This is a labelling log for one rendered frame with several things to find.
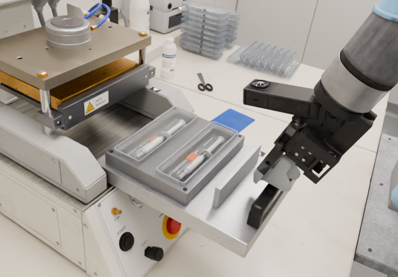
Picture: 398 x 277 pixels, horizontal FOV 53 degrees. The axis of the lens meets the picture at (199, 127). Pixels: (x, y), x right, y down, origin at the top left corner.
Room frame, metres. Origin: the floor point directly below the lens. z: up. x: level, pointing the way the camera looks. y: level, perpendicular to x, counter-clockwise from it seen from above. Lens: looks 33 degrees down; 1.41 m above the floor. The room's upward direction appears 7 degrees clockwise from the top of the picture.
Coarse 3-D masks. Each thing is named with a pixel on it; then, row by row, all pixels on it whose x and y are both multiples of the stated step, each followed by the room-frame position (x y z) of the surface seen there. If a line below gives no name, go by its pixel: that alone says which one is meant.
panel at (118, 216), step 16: (112, 192) 0.51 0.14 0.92; (96, 208) 0.47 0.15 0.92; (112, 208) 0.49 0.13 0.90; (128, 208) 0.52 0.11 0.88; (144, 208) 0.54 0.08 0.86; (112, 224) 0.48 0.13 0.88; (128, 224) 0.50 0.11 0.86; (144, 224) 0.52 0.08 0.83; (160, 224) 0.55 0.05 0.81; (112, 240) 0.46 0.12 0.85; (144, 240) 0.51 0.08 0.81; (160, 240) 0.53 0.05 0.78; (128, 256) 0.47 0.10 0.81; (144, 256) 0.49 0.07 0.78; (128, 272) 0.45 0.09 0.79; (144, 272) 0.47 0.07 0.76
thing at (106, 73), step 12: (120, 60) 0.75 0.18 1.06; (132, 60) 0.76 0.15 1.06; (0, 72) 0.64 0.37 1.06; (96, 72) 0.68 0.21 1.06; (108, 72) 0.69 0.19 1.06; (120, 72) 0.70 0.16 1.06; (0, 84) 0.65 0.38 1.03; (12, 84) 0.63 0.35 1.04; (24, 84) 0.61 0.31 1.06; (72, 84) 0.63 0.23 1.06; (84, 84) 0.63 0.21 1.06; (96, 84) 0.64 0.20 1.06; (24, 96) 0.61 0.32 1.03; (36, 96) 0.60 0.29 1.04; (60, 96) 0.58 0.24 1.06; (72, 96) 0.59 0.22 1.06
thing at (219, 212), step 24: (240, 168) 0.51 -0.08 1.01; (144, 192) 0.47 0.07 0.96; (216, 192) 0.45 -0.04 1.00; (240, 192) 0.50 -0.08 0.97; (168, 216) 0.45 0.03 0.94; (192, 216) 0.43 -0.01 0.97; (216, 216) 0.44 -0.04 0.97; (240, 216) 0.44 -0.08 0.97; (264, 216) 0.45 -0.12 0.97; (216, 240) 0.41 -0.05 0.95; (240, 240) 0.39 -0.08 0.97
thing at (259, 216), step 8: (264, 192) 0.46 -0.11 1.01; (272, 192) 0.46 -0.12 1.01; (256, 200) 0.44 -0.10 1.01; (264, 200) 0.44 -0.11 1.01; (272, 200) 0.45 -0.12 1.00; (256, 208) 0.42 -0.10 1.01; (264, 208) 0.43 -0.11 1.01; (248, 216) 0.43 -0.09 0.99; (256, 216) 0.42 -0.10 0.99; (248, 224) 0.43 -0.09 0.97; (256, 224) 0.42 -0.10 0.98
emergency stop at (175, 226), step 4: (168, 220) 0.57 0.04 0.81; (172, 220) 0.57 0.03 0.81; (168, 224) 0.56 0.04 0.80; (172, 224) 0.56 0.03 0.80; (176, 224) 0.57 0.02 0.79; (180, 224) 0.58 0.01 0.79; (168, 228) 0.56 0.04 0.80; (172, 228) 0.56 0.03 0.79; (176, 228) 0.57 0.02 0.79; (168, 232) 0.56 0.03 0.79; (172, 232) 0.56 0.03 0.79; (176, 232) 0.56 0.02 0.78
